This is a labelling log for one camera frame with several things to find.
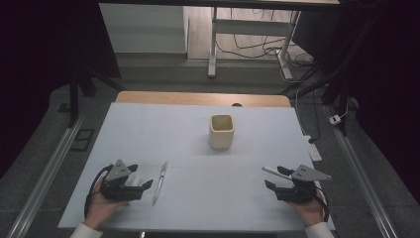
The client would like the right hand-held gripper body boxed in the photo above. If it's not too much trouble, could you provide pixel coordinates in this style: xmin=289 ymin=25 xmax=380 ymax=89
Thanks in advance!
xmin=274 ymin=164 xmax=332 ymax=204

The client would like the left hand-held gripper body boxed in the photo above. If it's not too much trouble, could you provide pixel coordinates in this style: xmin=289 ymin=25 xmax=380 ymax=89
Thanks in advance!
xmin=98 ymin=159 xmax=146 ymax=202

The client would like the small white block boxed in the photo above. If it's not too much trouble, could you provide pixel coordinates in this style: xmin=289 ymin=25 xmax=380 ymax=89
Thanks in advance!
xmin=127 ymin=173 xmax=144 ymax=188

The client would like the clear ballpoint pen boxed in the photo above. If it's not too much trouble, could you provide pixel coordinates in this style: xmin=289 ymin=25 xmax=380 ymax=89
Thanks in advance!
xmin=152 ymin=162 xmax=168 ymax=206

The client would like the cream ceramic pen holder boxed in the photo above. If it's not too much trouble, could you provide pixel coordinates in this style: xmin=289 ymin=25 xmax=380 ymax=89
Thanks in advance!
xmin=208 ymin=113 xmax=236 ymax=152

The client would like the person's right hand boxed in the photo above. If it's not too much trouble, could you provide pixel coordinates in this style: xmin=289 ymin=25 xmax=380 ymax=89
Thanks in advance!
xmin=286 ymin=189 xmax=326 ymax=228

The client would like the person's left hand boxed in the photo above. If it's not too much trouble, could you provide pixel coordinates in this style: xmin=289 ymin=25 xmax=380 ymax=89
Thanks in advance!
xmin=83 ymin=178 xmax=131 ymax=231

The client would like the white power strip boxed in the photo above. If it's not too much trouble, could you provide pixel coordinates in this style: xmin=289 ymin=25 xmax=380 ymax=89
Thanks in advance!
xmin=302 ymin=134 xmax=323 ymax=163

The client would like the white paper mat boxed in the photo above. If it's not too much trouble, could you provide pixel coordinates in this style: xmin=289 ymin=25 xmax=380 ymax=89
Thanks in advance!
xmin=57 ymin=102 xmax=336 ymax=232

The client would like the black floor socket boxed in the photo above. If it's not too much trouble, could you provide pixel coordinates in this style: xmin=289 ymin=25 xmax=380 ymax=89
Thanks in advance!
xmin=70 ymin=128 xmax=95 ymax=153

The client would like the black metal stand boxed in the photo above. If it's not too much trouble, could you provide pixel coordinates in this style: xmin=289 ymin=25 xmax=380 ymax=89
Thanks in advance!
xmin=280 ymin=59 xmax=352 ymax=137
xmin=67 ymin=63 xmax=127 ymax=128

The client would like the wooden table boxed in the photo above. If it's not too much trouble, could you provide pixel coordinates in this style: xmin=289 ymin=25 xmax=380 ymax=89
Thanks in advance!
xmin=114 ymin=90 xmax=292 ymax=108

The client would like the dark curtain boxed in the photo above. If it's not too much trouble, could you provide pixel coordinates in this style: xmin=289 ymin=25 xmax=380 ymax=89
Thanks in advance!
xmin=293 ymin=0 xmax=420 ymax=202
xmin=0 ymin=0 xmax=122 ymax=179

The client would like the white cabinet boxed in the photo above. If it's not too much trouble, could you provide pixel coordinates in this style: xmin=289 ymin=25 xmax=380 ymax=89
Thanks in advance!
xmin=98 ymin=3 xmax=189 ymax=55

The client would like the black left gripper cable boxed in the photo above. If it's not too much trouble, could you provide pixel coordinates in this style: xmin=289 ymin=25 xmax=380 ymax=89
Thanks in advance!
xmin=83 ymin=164 xmax=115 ymax=221

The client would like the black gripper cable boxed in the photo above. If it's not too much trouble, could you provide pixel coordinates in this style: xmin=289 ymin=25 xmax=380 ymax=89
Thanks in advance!
xmin=315 ymin=186 xmax=331 ymax=222
xmin=83 ymin=164 xmax=115 ymax=221

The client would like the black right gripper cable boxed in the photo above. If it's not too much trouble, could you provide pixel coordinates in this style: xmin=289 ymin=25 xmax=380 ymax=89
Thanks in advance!
xmin=315 ymin=186 xmax=331 ymax=222

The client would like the black plug cable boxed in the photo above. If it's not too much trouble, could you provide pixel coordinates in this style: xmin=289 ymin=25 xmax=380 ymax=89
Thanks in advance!
xmin=295 ymin=88 xmax=321 ymax=144

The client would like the aluminium floor rail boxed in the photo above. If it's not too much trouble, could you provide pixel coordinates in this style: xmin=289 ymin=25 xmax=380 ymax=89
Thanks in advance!
xmin=325 ymin=105 xmax=399 ymax=238
xmin=6 ymin=113 xmax=85 ymax=238

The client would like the black floor cable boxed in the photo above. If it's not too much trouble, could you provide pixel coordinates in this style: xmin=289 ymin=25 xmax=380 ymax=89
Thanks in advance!
xmin=216 ymin=8 xmax=315 ymax=65

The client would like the white metal desk frame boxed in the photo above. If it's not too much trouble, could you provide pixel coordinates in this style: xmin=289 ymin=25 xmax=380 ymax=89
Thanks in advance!
xmin=207 ymin=6 xmax=301 ymax=80

